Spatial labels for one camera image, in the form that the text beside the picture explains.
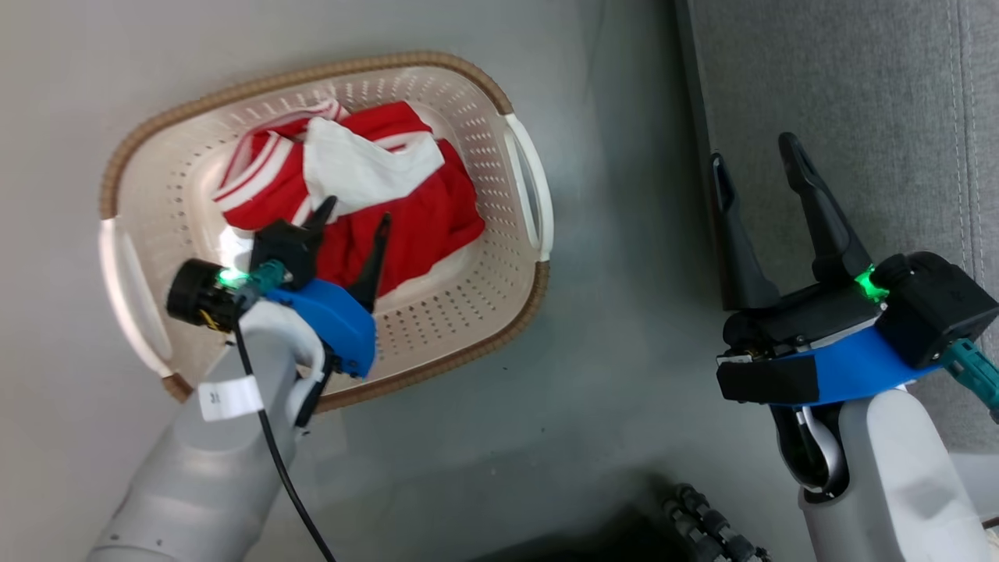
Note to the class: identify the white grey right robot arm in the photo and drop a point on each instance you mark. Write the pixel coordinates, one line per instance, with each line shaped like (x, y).
(897, 484)

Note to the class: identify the red and white jersey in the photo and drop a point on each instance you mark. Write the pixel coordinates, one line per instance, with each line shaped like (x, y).
(421, 218)

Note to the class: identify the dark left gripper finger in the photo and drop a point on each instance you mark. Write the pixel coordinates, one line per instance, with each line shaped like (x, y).
(314, 242)
(373, 265)

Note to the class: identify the grey fabric sofa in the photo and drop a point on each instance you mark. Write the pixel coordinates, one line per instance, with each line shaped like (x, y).
(874, 78)

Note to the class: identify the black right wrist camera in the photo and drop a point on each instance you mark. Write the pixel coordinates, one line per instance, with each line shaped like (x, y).
(936, 308)

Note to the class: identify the beige plastic laundry basket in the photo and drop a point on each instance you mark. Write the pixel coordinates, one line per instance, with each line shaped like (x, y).
(468, 312)

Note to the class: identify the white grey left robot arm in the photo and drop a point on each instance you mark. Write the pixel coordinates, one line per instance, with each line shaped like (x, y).
(211, 468)

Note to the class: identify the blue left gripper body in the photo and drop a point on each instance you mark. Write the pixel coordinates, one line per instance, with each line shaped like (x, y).
(339, 320)

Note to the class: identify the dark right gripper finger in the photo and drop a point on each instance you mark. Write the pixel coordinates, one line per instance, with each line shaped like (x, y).
(737, 250)
(835, 234)

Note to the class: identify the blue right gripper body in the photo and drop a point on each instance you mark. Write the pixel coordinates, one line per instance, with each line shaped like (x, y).
(843, 367)

